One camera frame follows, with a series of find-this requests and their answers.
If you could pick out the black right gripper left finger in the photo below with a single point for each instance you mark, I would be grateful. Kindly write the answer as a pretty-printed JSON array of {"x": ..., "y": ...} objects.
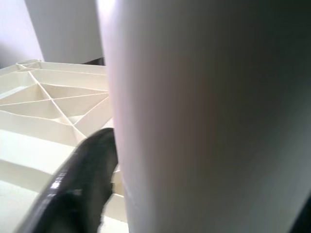
[{"x": 80, "y": 182}]

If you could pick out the white plastic table top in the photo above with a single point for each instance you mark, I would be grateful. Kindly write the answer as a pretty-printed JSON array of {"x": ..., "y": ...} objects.
[{"x": 36, "y": 150}]

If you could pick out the white plastic table leg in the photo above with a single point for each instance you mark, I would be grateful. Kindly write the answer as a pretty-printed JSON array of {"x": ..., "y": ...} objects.
[{"x": 194, "y": 109}]

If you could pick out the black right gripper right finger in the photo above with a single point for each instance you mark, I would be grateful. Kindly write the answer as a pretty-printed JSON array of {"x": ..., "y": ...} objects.
[{"x": 305, "y": 224}]

